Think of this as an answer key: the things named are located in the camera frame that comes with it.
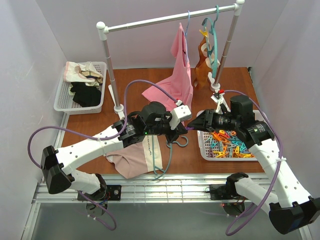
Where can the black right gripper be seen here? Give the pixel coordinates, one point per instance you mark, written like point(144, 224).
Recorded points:
point(209, 120)

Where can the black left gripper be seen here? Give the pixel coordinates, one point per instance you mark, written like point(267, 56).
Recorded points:
point(172, 131)

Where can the teal clothes hanger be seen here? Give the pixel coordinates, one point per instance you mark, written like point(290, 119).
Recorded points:
point(166, 159)

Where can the mauve underwear white waistband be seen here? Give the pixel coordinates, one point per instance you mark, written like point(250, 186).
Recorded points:
point(138, 158)

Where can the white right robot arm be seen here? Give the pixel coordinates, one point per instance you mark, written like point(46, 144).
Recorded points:
point(288, 204)

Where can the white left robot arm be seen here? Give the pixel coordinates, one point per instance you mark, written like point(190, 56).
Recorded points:
point(60, 166)

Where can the brown beige underwear hanging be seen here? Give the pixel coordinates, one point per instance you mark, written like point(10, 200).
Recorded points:
point(203, 67)

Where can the teal hanger on right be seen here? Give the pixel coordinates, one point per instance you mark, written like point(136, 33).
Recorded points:
point(212, 43)

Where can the yellow clothespin on hanger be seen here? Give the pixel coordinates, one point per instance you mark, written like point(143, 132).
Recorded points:
point(205, 33)

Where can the blue thin hanger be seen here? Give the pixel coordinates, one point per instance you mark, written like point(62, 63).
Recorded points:
point(186, 38)

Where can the white clothespin basket right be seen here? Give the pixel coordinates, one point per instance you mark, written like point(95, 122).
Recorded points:
point(202, 147)

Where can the pile of coloured clothespins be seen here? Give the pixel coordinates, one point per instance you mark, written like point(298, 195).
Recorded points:
point(227, 135)

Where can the pink t-shirt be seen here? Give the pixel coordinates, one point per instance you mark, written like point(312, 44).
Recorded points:
point(179, 84)

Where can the black garment in basket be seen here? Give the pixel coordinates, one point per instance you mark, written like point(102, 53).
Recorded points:
point(85, 96)

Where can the cream pink garment in basket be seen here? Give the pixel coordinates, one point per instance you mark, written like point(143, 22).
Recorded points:
point(82, 73)

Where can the white laundry basket left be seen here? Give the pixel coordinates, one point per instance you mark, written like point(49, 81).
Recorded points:
point(64, 98)

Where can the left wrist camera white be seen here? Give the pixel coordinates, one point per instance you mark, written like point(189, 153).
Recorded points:
point(179, 114)

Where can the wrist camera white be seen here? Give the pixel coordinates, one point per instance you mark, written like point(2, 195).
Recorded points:
point(179, 114)
point(221, 104)

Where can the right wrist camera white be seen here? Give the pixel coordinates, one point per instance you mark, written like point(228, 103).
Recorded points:
point(221, 104)

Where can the aluminium mounting rail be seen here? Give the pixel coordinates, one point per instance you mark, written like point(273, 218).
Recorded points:
point(171, 188)

